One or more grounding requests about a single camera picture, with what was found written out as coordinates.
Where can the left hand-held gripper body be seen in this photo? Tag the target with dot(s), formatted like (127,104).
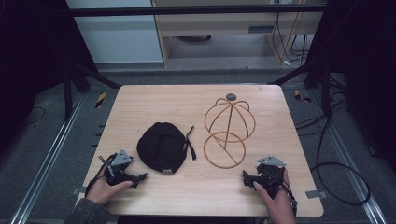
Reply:
(120,161)

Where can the black cap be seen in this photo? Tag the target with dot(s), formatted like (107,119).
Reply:
(162,147)

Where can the person's right hand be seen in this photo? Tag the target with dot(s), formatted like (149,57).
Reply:
(280,208)

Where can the black frame crossbar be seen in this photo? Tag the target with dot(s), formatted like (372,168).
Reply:
(193,11)

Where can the black frame strut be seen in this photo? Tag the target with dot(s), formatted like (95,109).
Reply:
(299,73)
(93,76)

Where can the aluminium floor rail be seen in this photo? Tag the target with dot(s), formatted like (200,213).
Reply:
(351,168)
(43,161)

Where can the yellow black tape marker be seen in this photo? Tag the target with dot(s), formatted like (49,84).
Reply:
(300,96)
(100,100)

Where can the grey round table knob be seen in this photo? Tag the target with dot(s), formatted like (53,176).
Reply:
(231,96)

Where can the person's left hand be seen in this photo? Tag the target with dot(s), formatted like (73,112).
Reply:
(99,193)

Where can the wooden desk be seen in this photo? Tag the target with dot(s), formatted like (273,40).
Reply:
(218,25)

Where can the white cabinet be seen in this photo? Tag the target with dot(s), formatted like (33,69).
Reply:
(118,34)

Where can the grey metal table bracket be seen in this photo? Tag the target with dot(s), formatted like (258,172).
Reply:
(79,190)
(316,194)

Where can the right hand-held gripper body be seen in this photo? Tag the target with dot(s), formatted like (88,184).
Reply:
(271,174)

